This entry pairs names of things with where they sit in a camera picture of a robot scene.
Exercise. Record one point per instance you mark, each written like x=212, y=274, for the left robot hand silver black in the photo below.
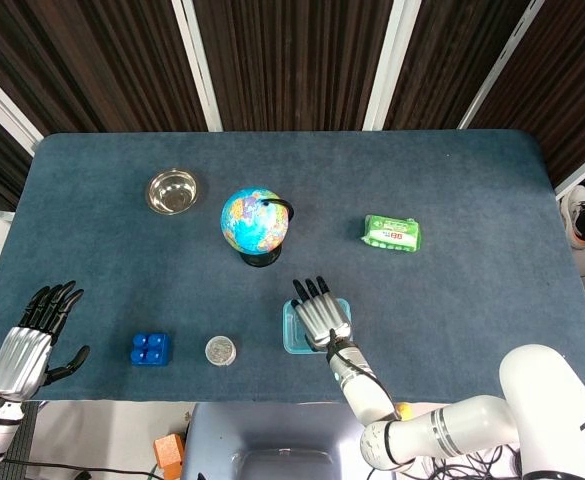
x=19, y=360

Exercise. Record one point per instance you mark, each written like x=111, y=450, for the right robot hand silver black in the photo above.
x=324, y=320

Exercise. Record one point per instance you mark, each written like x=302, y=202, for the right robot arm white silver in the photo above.
x=452, y=425

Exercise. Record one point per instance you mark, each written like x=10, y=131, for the orange wooden block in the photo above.
x=168, y=452

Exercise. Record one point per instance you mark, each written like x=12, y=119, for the black ribbed strip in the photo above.
x=22, y=440

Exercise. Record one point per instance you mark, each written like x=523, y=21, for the clear round jar metal clips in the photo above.
x=220, y=351

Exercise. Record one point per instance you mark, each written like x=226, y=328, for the green wet wipes pack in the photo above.
x=392, y=234

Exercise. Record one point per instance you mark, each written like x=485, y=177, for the desk globe black stand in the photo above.
x=254, y=225

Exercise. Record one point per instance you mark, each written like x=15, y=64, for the yellow round object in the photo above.
x=403, y=411

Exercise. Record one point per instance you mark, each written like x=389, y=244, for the grey robot torso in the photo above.
x=272, y=435

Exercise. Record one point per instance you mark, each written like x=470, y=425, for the blue building block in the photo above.
x=151, y=350

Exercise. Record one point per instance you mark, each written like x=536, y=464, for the blue tablecloth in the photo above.
x=292, y=165

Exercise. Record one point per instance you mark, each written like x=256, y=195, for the stainless steel bowl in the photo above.
x=172, y=192

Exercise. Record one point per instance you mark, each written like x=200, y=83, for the white orange shoe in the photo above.
x=572, y=210

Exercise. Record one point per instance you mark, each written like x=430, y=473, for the white partition post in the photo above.
x=502, y=65
x=2, y=105
x=384, y=65
x=197, y=65
x=584, y=179

